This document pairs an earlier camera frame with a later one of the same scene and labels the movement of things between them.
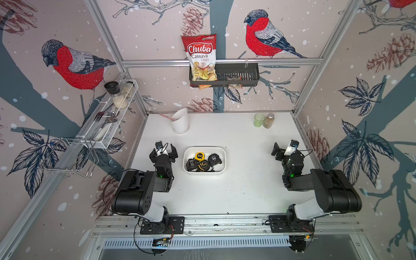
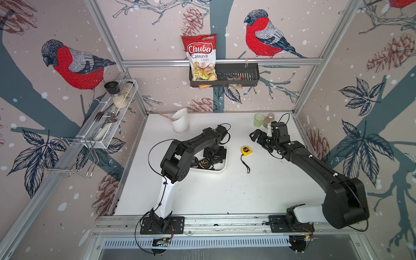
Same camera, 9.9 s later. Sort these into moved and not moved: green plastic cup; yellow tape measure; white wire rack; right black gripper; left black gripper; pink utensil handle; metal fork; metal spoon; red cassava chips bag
Moved: yellow tape measure; right black gripper; left black gripper
Not moved: metal fork; metal spoon; white wire rack; green plastic cup; red cassava chips bag; pink utensil handle
